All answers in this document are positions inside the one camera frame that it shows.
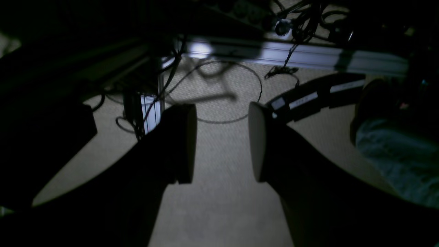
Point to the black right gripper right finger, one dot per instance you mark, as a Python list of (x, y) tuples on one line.
[(323, 204)]

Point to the aluminium frame rail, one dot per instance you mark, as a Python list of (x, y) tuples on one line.
[(304, 56)]

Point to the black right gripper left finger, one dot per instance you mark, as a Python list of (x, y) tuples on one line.
[(118, 207)]

